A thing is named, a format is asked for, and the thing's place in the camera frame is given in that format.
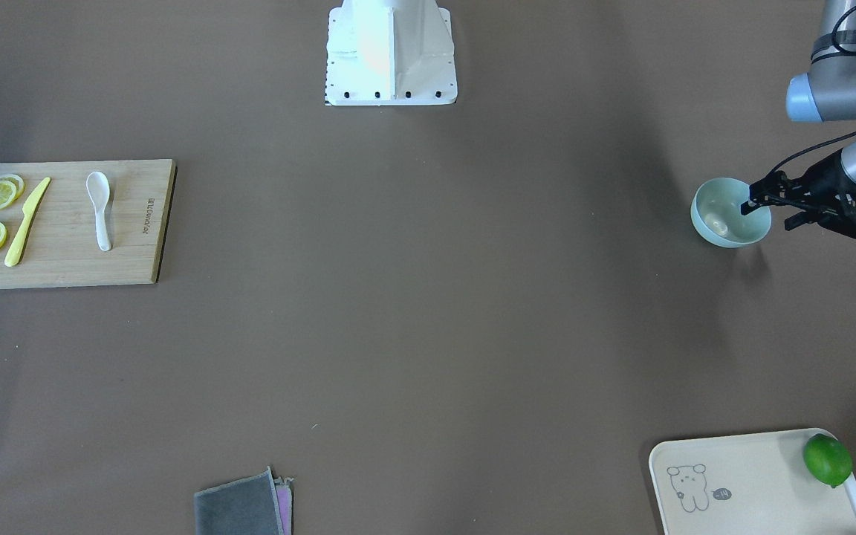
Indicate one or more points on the cream tray with bear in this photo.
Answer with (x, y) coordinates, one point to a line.
(754, 483)

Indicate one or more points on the grey folded cloth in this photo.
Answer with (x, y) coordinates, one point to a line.
(260, 504)

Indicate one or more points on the white ceramic spoon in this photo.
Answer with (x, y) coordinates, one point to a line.
(98, 189)

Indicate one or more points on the light green bowl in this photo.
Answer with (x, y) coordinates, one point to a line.
(716, 214)

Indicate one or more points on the yellow plastic knife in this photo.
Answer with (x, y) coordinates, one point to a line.
(30, 206)

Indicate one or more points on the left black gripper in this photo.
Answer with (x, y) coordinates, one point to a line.
(823, 180)

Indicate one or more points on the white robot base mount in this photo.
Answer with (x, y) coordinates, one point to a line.
(390, 53)

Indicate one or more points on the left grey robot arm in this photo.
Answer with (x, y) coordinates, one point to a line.
(827, 91)

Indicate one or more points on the bamboo cutting board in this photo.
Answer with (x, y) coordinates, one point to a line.
(61, 248)

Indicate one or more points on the green lime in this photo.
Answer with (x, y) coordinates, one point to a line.
(827, 460)

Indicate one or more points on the hidden rear lemon slice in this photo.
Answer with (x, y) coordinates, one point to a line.
(17, 181)

